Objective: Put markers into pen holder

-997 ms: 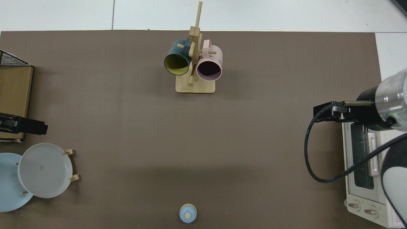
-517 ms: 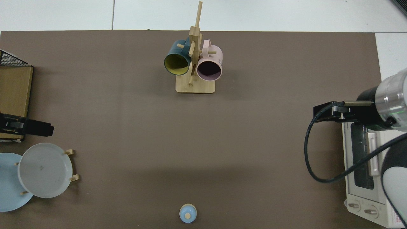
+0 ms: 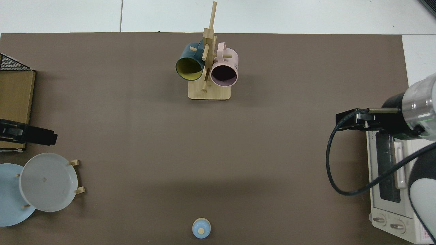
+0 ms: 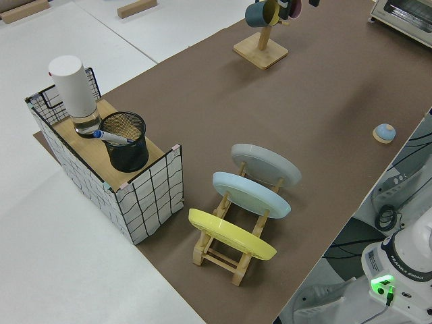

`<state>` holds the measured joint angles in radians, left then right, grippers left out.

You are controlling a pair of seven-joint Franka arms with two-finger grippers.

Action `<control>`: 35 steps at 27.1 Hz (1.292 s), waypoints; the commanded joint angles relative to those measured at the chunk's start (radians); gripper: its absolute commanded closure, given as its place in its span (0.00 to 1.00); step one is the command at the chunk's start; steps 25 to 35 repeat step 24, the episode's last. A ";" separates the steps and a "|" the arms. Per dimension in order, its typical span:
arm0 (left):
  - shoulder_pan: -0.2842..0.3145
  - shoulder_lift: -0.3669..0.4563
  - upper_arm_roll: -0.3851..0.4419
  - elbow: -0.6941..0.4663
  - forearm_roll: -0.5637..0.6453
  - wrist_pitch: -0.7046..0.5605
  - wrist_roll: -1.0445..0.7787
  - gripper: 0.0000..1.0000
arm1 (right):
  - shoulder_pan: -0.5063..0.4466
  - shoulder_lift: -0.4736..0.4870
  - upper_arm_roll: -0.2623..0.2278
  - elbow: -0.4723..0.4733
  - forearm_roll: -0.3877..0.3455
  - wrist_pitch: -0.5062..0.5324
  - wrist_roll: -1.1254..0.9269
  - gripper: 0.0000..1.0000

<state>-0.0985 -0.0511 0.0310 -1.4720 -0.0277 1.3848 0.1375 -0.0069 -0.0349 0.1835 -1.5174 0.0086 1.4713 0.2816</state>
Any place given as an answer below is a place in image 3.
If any pale toaster oven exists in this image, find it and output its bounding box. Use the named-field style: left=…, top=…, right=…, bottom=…
left=366, top=130, right=436, bottom=245

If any wooden plate rack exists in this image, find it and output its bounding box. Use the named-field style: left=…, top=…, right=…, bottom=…
left=15, top=159, right=85, bottom=209

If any grey plate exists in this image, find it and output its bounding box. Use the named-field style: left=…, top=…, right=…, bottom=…
left=19, top=153, right=78, bottom=212

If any light blue plate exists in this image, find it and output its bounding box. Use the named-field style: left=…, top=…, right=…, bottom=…
left=0, top=163, right=36, bottom=227

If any brown table cloth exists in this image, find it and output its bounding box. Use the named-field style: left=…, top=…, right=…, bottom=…
left=0, top=32, right=409, bottom=245

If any dark grey device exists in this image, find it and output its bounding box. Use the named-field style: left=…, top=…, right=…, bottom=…
left=418, top=0, right=436, bottom=18

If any dark teal cup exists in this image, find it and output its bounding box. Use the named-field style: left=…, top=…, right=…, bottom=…
left=175, top=42, right=206, bottom=81

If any pink cup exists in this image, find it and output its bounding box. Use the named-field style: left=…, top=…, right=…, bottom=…
left=210, top=42, right=239, bottom=87

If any wooden cup stand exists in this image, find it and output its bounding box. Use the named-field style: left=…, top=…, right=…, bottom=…
left=188, top=1, right=233, bottom=100

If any small blue round thing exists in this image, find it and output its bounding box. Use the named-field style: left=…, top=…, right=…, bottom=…
left=192, top=218, right=212, bottom=239

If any wire basket with wooden floor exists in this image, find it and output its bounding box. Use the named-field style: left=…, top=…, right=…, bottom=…
left=0, top=53, right=36, bottom=152

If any white oven door handle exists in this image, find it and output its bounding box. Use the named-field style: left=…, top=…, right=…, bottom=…
left=394, top=140, right=408, bottom=189

